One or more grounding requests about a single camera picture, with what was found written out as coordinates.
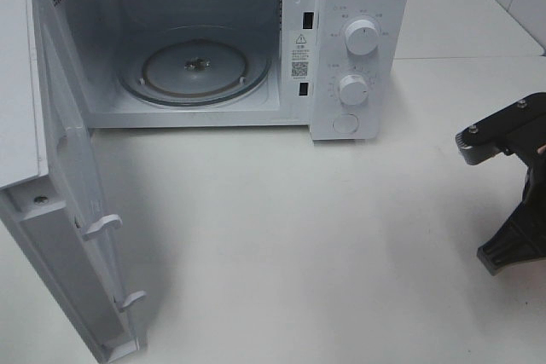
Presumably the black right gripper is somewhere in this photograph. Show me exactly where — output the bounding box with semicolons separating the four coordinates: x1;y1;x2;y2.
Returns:
462;92;545;274

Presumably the white microwave door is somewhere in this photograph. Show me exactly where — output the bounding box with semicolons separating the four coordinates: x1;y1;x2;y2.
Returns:
1;0;145;363

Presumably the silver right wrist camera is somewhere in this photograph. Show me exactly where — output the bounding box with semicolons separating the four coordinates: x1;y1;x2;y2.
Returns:
455;132;501;165

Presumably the lower white timer knob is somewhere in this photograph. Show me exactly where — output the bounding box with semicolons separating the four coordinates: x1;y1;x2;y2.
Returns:
339;74;369;106

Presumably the white microwave oven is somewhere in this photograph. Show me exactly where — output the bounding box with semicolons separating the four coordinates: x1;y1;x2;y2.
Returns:
61;0;406;141

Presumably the glass microwave turntable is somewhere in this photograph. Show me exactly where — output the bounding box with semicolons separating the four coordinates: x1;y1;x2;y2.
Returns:
118;26;278;107

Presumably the white warning label sticker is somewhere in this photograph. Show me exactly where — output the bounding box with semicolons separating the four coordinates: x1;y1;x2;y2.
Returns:
289;31;311;79

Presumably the round white door button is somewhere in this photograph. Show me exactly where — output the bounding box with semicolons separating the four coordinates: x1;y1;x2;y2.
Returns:
333;113;359;134

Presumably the upper white power knob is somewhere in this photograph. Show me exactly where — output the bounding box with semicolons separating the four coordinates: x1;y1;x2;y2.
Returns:
344;17;379;55

